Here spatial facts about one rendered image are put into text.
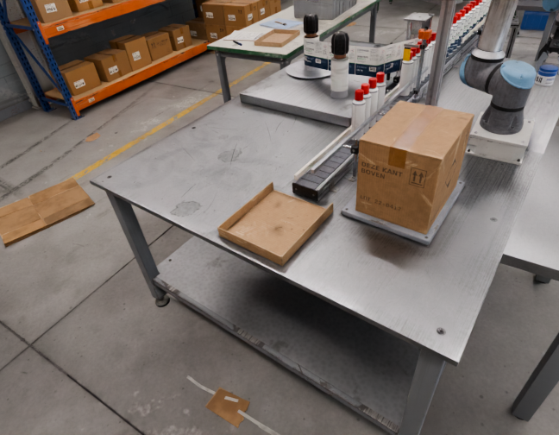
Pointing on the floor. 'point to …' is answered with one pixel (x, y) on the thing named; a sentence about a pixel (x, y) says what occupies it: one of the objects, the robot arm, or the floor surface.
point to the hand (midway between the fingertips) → (547, 72)
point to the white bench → (283, 55)
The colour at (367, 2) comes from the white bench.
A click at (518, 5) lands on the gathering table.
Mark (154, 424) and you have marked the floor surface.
